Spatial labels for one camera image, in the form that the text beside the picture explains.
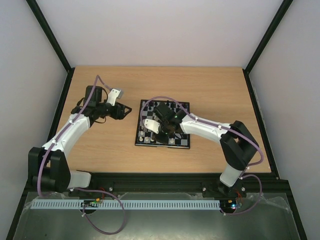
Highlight black and grey chessboard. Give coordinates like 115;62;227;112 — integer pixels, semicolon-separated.
135;99;191;149

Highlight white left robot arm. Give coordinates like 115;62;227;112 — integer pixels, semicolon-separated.
27;85;132;195

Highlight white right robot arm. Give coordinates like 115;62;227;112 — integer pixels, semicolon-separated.
143;103;262;196

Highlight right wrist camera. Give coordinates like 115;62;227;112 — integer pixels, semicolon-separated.
143;119;161;134

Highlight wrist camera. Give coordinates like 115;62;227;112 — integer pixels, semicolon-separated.
143;119;161;134
106;88;124;106

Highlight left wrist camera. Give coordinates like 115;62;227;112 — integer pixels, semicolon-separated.
106;88;124;106

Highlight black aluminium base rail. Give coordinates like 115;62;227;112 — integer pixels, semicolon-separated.
26;171;291;200

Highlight light blue cable duct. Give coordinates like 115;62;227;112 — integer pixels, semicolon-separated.
30;199;221;210

